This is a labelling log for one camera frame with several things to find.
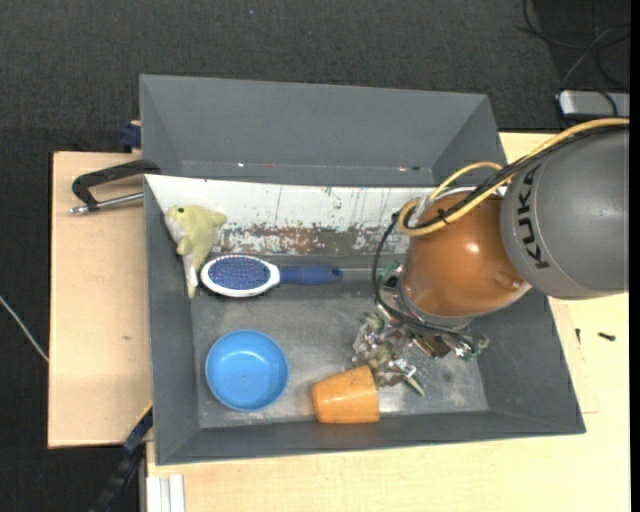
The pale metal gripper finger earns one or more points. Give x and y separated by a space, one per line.
406 372
372 341

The orange cup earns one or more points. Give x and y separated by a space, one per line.
346 397

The blue bowl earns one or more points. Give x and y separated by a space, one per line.
246 371

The blue and white hairbrush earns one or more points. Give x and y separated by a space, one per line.
240 276

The small black screw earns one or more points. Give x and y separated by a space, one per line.
607 337

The yellow-green plush toy animal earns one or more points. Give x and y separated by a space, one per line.
196 227

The grey metal bin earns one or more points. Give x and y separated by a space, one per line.
310 130

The pale brown flat board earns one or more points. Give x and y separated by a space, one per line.
100 300

